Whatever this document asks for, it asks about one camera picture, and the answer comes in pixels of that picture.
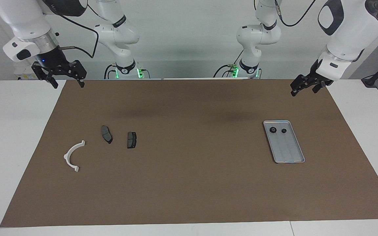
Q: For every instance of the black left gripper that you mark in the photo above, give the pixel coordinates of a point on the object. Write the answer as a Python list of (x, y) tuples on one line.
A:
[(313, 78)]

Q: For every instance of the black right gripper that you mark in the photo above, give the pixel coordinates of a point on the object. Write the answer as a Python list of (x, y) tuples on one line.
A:
[(56, 64)]

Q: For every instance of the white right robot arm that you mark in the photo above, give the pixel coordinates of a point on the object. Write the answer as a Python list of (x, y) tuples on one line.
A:
[(21, 23)]

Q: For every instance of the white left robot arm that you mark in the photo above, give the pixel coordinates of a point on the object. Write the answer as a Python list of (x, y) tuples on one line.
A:
[(349, 29)]

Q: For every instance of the silver metal tray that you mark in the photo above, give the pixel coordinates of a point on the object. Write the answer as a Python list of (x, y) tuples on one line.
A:
[(289, 150)]

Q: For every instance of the white socket box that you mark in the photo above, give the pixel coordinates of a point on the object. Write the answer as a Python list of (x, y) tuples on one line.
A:
[(23, 76)]

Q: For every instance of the curved dark brake pad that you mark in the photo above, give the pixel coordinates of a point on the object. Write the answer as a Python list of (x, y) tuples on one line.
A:
[(106, 133)]

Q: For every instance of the rectangular dark brake pad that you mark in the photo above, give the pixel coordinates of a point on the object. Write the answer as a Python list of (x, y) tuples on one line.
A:
[(131, 140)]

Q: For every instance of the brown table mat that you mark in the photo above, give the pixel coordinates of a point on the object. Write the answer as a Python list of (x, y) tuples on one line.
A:
[(189, 183)]

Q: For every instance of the white semicircular bracket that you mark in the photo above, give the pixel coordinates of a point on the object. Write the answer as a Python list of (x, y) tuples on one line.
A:
[(66, 158)]

